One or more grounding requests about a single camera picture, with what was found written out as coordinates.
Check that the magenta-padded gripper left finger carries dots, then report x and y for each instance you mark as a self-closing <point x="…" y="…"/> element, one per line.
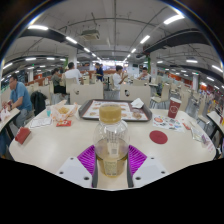
<point x="75" y="170"/>

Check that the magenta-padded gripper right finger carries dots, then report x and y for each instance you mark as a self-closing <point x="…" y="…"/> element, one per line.
<point x="150" y="170"/>

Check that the clear bottle with yellow drink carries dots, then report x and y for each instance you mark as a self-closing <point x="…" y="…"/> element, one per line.
<point x="111" y="140"/>

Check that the flat round red coaster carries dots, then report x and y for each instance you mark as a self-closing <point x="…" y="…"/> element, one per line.
<point x="158" y="137"/>

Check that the red sauce packet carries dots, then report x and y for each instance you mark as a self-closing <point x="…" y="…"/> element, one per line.
<point x="64" y="123"/>
<point x="186" y="126"/>

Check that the colourful printed paper sheet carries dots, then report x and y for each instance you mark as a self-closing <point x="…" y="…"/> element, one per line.
<point x="168" y="123"/>

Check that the white paper receipt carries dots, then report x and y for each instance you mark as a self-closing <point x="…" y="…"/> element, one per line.
<point x="40" y="122"/>

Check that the dark brown food tray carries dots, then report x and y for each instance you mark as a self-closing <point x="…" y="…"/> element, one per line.
<point x="81" y="111"/>

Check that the printed tray liner paper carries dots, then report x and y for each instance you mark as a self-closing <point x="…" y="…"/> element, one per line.
<point x="91" y="113"/>

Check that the orange white food wrapper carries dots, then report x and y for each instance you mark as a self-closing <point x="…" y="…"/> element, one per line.
<point x="63" y="111"/>

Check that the clear plastic bag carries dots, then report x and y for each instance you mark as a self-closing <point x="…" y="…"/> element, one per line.
<point x="199" y="135"/>

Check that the red wallet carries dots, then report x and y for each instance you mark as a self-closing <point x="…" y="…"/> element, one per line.
<point x="22" y="135"/>

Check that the small clear teal bottle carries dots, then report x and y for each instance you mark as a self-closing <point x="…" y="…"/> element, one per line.
<point x="48" y="112"/>

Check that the red paper cup with lid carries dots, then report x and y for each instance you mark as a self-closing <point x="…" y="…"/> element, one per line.
<point x="174" y="108"/>

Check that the white paper napkin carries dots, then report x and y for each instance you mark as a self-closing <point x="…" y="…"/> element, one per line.
<point x="137" y="103"/>

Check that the beige chair with round hole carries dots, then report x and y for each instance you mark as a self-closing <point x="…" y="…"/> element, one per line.
<point x="86" y="94"/>
<point x="136" y="91"/>

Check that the black backpack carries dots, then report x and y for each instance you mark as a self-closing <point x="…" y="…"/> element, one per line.
<point x="39" y="101"/>

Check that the beige neighbouring table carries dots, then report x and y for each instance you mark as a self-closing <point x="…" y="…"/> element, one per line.
<point x="8" y="118"/>
<point x="216" y="120"/>

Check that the person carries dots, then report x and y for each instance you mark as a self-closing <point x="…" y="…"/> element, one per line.
<point x="73" y="75"/>
<point x="117" y="80"/>
<point x="144" y="75"/>
<point x="99" y="72"/>
<point x="57" y="81"/>
<point x="20" y="96"/>

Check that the ceiling air unit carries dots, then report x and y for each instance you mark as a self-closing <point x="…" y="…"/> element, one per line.
<point x="90" y="35"/>

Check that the ceiling lights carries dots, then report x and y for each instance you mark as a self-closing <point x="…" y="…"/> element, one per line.
<point x="173" y="19"/>

